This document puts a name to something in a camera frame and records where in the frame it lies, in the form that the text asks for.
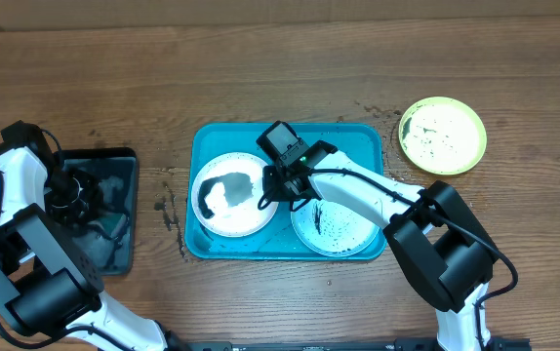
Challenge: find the green scrubbing sponge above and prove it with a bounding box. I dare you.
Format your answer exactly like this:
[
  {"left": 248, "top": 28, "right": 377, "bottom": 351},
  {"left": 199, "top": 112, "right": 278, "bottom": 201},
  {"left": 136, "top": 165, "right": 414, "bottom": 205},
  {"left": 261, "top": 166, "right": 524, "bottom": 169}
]
[{"left": 97, "top": 212, "right": 129, "bottom": 241}]

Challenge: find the white plate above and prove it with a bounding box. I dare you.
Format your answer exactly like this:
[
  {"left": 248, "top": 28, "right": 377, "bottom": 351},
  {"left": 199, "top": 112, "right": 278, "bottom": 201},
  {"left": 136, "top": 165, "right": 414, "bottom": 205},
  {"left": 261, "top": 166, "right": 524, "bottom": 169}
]
[{"left": 191, "top": 152, "right": 278, "bottom": 238}]

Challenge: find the light blue plate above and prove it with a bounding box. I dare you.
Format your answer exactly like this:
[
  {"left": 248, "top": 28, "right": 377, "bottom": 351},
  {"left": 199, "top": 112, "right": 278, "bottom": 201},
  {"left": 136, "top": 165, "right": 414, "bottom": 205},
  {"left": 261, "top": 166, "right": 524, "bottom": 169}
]
[{"left": 291, "top": 200, "right": 386, "bottom": 260}]

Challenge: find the yellow-green plate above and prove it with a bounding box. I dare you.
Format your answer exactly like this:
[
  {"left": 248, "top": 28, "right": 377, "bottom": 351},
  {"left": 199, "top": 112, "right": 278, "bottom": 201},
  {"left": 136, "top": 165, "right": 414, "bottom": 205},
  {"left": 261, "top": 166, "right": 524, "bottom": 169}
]
[{"left": 398, "top": 97, "right": 488, "bottom": 176}]

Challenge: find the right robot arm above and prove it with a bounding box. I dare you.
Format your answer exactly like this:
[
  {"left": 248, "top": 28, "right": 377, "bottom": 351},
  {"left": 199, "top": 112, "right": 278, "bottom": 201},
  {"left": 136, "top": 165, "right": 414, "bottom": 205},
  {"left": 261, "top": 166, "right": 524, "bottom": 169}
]
[{"left": 257, "top": 121, "right": 498, "bottom": 350}]

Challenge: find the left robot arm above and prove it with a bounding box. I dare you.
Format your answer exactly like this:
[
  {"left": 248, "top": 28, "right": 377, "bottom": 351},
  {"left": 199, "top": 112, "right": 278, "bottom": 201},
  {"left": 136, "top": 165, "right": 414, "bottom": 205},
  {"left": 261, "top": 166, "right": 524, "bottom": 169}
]
[{"left": 0, "top": 121, "right": 184, "bottom": 350}]

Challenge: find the black water tray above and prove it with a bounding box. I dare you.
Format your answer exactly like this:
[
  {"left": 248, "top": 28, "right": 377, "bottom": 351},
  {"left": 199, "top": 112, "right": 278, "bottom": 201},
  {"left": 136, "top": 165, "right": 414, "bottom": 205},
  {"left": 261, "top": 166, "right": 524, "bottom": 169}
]
[{"left": 60, "top": 147, "right": 139, "bottom": 276}]

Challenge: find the teal plastic tray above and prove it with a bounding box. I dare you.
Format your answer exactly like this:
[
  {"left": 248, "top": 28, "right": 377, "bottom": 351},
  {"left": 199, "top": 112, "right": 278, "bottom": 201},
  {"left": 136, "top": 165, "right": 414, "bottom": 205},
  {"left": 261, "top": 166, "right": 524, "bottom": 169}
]
[{"left": 183, "top": 123, "right": 383, "bottom": 261}]

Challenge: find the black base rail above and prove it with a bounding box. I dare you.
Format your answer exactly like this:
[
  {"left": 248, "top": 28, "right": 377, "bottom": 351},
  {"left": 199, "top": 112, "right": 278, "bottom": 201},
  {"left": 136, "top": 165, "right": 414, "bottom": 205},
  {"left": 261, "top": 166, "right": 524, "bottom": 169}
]
[{"left": 181, "top": 335, "right": 533, "bottom": 351}]

